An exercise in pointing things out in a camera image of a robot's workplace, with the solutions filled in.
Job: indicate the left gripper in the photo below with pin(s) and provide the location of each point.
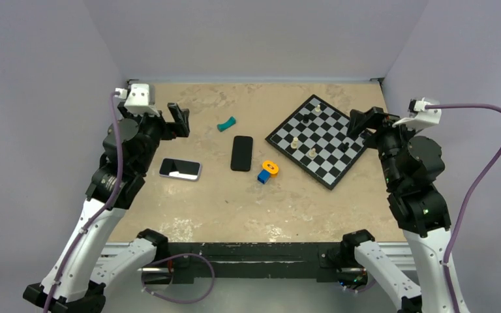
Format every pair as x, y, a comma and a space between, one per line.
179, 115

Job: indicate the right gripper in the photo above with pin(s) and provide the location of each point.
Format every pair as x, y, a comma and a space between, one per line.
375, 117

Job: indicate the lilac phone case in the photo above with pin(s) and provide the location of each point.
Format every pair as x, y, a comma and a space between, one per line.
180, 177

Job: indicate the phone with black screen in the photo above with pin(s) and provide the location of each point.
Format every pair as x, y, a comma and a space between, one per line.
180, 168

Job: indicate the black phone case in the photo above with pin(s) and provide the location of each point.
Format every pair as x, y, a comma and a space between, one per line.
241, 159

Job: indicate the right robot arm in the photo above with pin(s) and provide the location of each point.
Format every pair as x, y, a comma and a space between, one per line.
410, 163

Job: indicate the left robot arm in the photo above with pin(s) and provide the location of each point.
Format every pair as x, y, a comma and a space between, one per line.
75, 284

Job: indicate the black chess piece right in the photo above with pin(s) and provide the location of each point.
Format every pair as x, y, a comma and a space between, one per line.
344, 146

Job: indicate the teal curved block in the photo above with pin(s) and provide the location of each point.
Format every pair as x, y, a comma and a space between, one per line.
227, 124

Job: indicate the black white chessboard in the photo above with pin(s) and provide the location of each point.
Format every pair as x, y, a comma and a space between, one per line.
325, 132

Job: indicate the blue toy brick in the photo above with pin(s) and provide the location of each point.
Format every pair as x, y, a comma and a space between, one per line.
263, 176

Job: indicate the yellow toy traffic light block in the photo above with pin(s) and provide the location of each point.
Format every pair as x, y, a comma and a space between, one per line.
271, 167

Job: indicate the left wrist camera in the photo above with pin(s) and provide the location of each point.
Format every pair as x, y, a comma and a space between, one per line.
137, 100

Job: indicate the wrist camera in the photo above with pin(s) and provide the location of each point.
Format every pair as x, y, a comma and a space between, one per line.
420, 115
137, 100

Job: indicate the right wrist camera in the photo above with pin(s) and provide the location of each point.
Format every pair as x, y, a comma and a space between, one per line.
420, 115

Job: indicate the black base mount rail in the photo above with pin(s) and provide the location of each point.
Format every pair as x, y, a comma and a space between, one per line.
322, 262

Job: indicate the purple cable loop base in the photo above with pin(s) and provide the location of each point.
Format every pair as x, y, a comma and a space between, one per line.
168, 264

